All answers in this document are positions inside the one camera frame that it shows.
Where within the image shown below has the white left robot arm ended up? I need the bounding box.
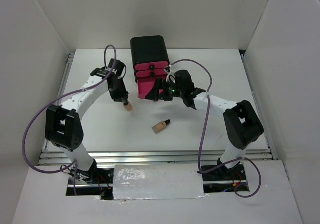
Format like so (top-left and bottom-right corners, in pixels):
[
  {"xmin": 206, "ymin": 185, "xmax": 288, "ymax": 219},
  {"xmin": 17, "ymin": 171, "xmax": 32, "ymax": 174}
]
[{"xmin": 45, "ymin": 59, "xmax": 133, "ymax": 184}]

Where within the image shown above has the aluminium left side rail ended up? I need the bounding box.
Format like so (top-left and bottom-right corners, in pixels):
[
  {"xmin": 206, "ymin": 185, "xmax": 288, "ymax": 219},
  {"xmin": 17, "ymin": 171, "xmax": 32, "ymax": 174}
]
[{"xmin": 57, "ymin": 53, "xmax": 75, "ymax": 98}]

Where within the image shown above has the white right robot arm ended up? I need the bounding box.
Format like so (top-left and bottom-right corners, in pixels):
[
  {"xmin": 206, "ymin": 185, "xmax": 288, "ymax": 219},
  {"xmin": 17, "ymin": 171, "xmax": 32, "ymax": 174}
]
[{"xmin": 145, "ymin": 70, "xmax": 264, "ymax": 180}]

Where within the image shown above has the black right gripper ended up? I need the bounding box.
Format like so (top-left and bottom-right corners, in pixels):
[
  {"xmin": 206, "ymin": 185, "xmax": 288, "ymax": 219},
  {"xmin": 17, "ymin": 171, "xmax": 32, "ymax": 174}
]
[{"xmin": 145, "ymin": 78, "xmax": 185, "ymax": 101}]

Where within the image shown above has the aluminium front rail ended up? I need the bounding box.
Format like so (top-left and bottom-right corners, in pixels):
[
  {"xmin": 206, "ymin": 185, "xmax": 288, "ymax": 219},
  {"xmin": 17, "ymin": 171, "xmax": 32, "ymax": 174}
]
[{"xmin": 38, "ymin": 149, "xmax": 273, "ymax": 166}]

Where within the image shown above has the beige foundation bottle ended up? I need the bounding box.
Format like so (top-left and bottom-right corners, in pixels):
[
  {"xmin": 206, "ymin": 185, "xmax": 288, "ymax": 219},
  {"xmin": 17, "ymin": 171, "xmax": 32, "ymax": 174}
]
[
  {"xmin": 122, "ymin": 99, "xmax": 133, "ymax": 112},
  {"xmin": 152, "ymin": 119, "xmax": 171, "ymax": 134}
]

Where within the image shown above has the lying beige foundation bottle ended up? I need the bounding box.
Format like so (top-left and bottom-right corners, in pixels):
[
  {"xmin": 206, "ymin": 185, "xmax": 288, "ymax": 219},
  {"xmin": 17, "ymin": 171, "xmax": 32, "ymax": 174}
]
[{"xmin": 152, "ymin": 119, "xmax": 171, "ymax": 134}]

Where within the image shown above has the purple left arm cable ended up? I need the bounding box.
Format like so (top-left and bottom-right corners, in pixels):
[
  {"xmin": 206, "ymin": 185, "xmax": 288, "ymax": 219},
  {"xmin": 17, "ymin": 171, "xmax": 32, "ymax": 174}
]
[{"xmin": 22, "ymin": 44, "xmax": 119, "ymax": 197}]

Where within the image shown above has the aluminium right side rail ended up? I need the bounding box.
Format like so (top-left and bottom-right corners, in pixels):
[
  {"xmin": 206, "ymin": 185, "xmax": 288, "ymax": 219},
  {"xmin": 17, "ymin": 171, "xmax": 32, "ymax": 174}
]
[{"xmin": 240, "ymin": 53, "xmax": 279, "ymax": 161}]

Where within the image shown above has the black drawer organizer box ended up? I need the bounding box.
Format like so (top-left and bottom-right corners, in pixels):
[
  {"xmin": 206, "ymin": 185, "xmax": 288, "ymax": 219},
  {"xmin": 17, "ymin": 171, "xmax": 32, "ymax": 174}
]
[{"xmin": 130, "ymin": 35, "xmax": 170, "ymax": 82}]

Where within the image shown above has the aluminium rail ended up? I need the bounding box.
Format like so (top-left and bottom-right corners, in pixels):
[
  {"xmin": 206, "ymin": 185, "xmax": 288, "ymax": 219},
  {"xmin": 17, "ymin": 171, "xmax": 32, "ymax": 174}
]
[
  {"xmin": 240, "ymin": 53, "xmax": 279, "ymax": 161},
  {"xmin": 38, "ymin": 149, "xmax": 273, "ymax": 166},
  {"xmin": 57, "ymin": 53, "xmax": 75, "ymax": 98}
]

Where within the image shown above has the white foil cover sheet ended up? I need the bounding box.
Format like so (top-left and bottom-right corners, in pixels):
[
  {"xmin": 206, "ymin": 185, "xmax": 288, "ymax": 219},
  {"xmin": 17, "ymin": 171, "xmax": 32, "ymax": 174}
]
[{"xmin": 113, "ymin": 164, "xmax": 206, "ymax": 201}]

